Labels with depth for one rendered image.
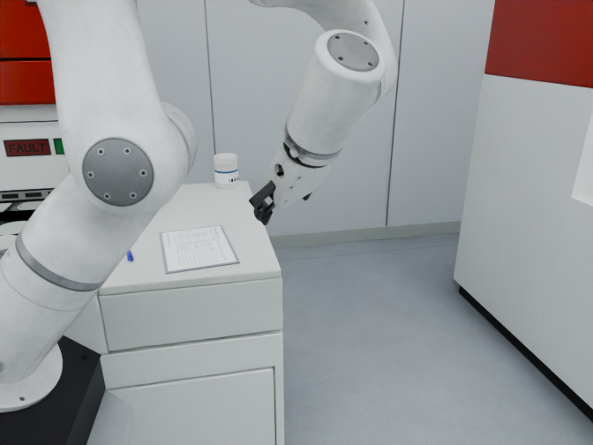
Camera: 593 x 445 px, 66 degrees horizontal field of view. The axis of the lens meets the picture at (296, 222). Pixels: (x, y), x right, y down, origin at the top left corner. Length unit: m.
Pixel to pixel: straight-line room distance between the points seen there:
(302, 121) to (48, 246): 0.33
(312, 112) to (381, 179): 2.75
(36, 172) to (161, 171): 1.07
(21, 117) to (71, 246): 0.95
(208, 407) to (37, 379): 0.43
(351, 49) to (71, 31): 0.29
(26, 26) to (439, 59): 2.50
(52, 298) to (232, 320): 0.42
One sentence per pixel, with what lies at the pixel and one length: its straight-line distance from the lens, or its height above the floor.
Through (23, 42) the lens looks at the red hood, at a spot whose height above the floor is 1.38.
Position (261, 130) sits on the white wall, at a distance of 2.98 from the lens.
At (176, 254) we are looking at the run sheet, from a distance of 1.00.
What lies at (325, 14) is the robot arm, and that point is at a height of 1.42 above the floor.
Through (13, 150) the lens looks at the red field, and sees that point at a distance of 1.54.
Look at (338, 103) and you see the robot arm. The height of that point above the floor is 1.33.
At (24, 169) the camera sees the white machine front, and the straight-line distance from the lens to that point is 1.55.
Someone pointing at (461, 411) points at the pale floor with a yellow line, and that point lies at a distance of 2.09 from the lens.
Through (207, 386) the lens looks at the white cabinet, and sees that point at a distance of 1.05.
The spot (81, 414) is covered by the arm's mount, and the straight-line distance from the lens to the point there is 0.81.
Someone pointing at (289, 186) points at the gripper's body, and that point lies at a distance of 0.64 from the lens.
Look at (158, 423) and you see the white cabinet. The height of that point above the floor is 0.62.
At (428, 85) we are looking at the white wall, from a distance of 3.28.
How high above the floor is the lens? 1.40
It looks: 22 degrees down
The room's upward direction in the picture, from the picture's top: straight up
